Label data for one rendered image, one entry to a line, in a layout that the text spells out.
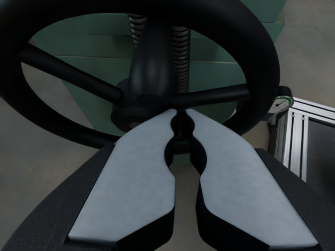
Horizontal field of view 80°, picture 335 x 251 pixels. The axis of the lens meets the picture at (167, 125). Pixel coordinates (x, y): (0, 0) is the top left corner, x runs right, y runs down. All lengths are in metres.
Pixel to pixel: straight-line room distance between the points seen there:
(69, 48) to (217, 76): 0.30
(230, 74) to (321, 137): 0.72
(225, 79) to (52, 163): 0.96
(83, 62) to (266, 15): 0.34
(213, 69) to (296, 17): 1.67
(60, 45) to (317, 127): 1.04
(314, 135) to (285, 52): 0.79
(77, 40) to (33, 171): 0.90
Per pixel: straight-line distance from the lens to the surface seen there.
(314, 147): 1.07
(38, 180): 1.20
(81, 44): 0.43
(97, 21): 0.27
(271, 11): 0.39
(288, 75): 1.58
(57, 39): 0.44
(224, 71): 0.46
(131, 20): 0.23
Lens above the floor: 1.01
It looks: 63 degrees down
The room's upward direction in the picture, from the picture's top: 2 degrees clockwise
